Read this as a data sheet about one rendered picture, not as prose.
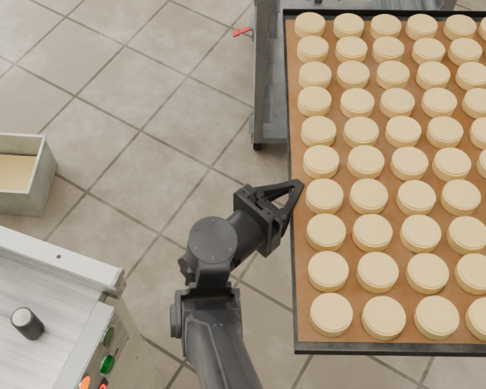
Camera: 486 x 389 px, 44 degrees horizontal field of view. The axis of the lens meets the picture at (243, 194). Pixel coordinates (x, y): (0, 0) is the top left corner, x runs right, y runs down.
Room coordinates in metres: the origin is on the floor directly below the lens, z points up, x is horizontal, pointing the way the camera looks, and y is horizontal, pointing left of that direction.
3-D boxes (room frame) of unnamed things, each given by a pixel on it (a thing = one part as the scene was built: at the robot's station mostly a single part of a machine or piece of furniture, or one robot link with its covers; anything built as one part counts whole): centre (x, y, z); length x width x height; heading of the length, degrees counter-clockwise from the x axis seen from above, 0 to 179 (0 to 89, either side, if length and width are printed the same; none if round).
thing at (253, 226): (0.35, 0.00, 1.01); 0.07 x 0.07 x 0.10; 45
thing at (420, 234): (0.35, -0.23, 1.02); 0.05 x 0.05 x 0.02
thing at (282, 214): (0.40, -0.05, 0.99); 0.09 x 0.07 x 0.07; 135
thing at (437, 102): (0.58, -0.30, 1.01); 0.05 x 0.05 x 0.02
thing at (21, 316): (0.28, 0.31, 0.90); 0.03 x 0.03 x 0.01
